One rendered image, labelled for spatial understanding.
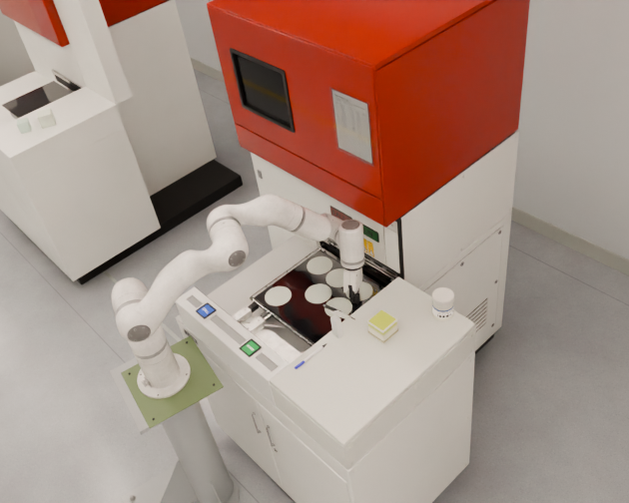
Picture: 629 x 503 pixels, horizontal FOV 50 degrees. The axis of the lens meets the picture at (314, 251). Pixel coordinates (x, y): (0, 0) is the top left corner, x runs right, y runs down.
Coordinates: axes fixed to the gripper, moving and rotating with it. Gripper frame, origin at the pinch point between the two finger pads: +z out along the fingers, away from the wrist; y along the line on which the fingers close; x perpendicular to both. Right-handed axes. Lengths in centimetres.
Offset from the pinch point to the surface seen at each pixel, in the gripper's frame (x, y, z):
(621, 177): 98, -136, 16
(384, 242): 9.2, -10.5, -18.7
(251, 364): -25.5, 39.1, 1.6
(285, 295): -26.9, 1.2, 2.3
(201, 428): -53, 37, 43
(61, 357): -175, -26, 90
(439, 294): 31.7, 8.4, -12.9
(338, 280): -8.8, -9.7, 0.8
